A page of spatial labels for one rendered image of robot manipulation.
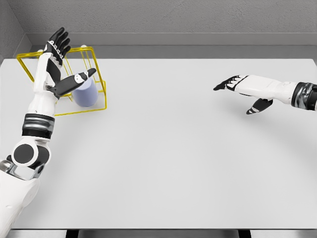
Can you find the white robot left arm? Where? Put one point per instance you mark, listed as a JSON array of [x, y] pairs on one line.
[[27, 138]]

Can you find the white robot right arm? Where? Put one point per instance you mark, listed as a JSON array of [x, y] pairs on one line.
[[294, 93]]

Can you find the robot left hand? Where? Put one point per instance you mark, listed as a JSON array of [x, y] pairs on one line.
[[42, 72]]

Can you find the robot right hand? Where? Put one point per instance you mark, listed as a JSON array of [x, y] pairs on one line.
[[252, 85]]

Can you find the pale blue cup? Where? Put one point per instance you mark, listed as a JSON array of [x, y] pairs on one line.
[[85, 95]]

